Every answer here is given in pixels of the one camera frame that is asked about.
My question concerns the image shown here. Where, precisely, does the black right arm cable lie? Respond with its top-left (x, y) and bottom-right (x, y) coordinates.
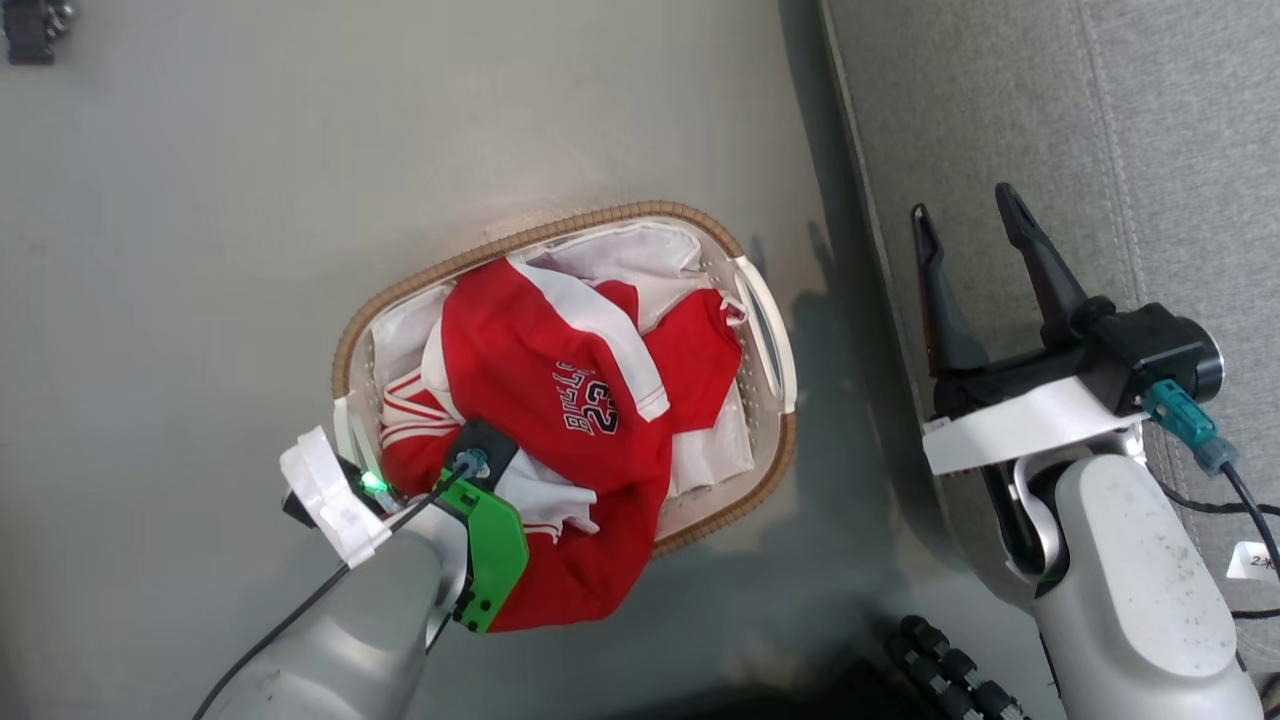
top-left (1145, 462), bottom-right (1280, 621)

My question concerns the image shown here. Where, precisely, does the black corrugated conduit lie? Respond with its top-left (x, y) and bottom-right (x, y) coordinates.
top-left (885, 614), bottom-right (1031, 720)

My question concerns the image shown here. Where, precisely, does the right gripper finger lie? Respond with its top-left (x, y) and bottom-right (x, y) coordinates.
top-left (911, 203), bottom-right (991, 378)
top-left (994, 182), bottom-right (1091, 349)

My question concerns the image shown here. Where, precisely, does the white paper label tag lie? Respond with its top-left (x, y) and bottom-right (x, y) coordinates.
top-left (1226, 541), bottom-right (1280, 584)

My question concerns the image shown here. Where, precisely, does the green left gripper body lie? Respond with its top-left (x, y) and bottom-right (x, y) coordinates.
top-left (432, 468), bottom-right (530, 634)

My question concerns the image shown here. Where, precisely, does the grey fabric sofa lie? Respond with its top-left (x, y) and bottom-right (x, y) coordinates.
top-left (820, 0), bottom-right (1280, 681)

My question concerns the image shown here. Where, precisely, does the red Bulls 23 jersey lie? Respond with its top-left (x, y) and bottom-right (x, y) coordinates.
top-left (380, 257), bottom-right (746, 634)

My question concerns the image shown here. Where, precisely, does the white cloth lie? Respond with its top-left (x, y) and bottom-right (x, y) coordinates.
top-left (370, 222), bottom-right (757, 501)

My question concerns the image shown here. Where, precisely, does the black blocky object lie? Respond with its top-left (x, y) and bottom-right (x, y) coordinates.
top-left (2, 0), bottom-right (77, 67)

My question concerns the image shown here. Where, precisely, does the white taped block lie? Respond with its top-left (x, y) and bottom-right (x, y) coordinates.
top-left (279, 426), bottom-right (393, 569)

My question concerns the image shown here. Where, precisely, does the white plastic laundry basket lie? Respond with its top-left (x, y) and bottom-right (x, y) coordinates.
top-left (330, 200), bottom-right (799, 561)

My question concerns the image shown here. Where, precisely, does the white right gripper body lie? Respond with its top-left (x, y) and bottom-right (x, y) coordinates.
top-left (921, 340), bottom-right (1147, 477)

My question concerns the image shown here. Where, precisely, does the teal right cable connector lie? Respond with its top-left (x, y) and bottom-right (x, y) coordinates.
top-left (1142, 379), bottom-right (1240, 477)

